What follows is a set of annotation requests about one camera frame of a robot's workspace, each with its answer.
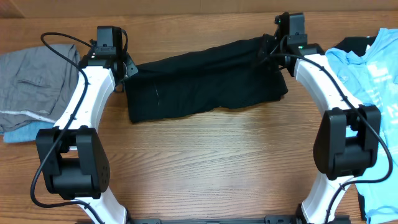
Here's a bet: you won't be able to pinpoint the light blue t-shirt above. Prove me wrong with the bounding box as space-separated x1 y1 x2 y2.
325 28 397 223

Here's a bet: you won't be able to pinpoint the folded grey shorts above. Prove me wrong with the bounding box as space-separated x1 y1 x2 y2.
1 47 78 132

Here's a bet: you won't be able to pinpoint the folded blue cloth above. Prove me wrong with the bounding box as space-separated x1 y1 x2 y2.
1 121 53 144

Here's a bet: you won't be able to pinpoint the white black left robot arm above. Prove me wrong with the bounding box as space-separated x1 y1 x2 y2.
30 26 137 224

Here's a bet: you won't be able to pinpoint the black garment under blue shirt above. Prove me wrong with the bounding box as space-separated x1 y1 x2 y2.
335 36 376 56

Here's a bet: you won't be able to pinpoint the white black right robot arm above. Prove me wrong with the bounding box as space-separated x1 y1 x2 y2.
261 12 381 224

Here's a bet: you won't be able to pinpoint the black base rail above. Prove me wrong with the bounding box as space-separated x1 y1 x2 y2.
127 215 306 224

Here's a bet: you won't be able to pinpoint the black shorts with mesh lining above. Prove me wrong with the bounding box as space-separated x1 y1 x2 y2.
125 36 288 123

